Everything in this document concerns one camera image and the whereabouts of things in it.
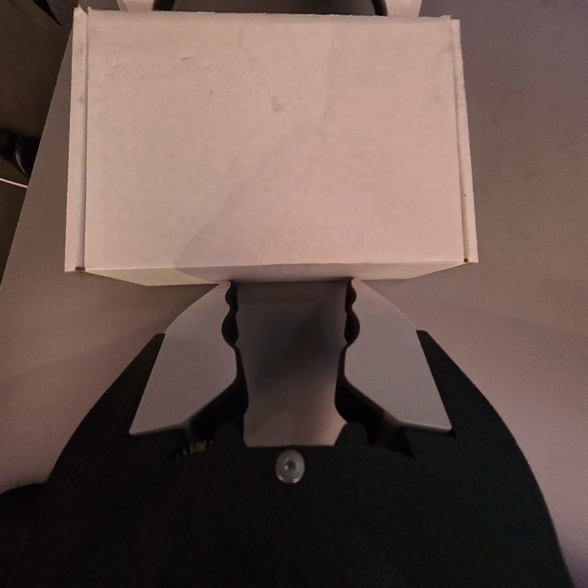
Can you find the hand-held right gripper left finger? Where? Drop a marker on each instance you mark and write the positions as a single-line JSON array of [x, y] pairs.
[[183, 358]]

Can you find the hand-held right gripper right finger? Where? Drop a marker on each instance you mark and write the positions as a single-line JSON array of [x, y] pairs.
[[399, 363]]

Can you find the white cardboard mailer box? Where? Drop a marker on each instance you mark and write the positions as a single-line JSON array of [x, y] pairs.
[[275, 147]]

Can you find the black chair base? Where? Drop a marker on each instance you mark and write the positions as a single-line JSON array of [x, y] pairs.
[[13, 156]]

